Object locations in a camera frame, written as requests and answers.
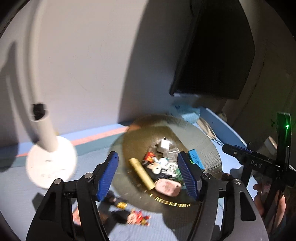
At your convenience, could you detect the blue textured desk mat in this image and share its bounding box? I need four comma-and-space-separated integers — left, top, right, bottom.
0, 138, 255, 241

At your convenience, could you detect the small red-dressed figurine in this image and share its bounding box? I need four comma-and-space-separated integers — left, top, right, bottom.
113, 208, 152, 227

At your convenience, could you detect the amber ribbed glass plate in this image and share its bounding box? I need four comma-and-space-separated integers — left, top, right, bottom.
111, 114, 223, 213

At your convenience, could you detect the red lighter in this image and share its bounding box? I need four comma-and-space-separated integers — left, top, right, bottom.
143, 152, 156, 163

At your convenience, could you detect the black fashion lighter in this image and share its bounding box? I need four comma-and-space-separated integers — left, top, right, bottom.
103, 190, 128, 209

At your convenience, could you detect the clear correction tape dispenser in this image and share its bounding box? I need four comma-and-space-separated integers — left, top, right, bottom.
163, 147, 180, 162

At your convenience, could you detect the person's right hand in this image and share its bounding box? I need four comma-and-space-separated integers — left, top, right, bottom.
253, 182, 287, 235

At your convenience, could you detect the white USB charger cube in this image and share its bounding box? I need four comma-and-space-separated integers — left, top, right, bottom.
158, 138, 171, 153

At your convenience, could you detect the beige face mask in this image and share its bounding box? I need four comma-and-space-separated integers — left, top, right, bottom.
197, 118, 223, 146

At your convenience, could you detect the white desk lamp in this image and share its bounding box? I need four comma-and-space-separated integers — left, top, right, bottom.
22, 1, 77, 189

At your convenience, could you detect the yellow lighter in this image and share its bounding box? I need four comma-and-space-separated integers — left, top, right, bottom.
129, 158, 155, 190

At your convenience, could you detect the pink speckled eraser case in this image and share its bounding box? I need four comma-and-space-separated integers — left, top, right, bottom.
154, 178, 182, 197

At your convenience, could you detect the black monitor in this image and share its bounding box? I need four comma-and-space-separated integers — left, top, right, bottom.
169, 1, 255, 99

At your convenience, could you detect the black-haired chibi figurine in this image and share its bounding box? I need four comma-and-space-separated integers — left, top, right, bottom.
142, 158, 181, 182

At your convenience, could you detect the blue lighter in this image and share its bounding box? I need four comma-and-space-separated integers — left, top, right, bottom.
188, 149, 204, 171

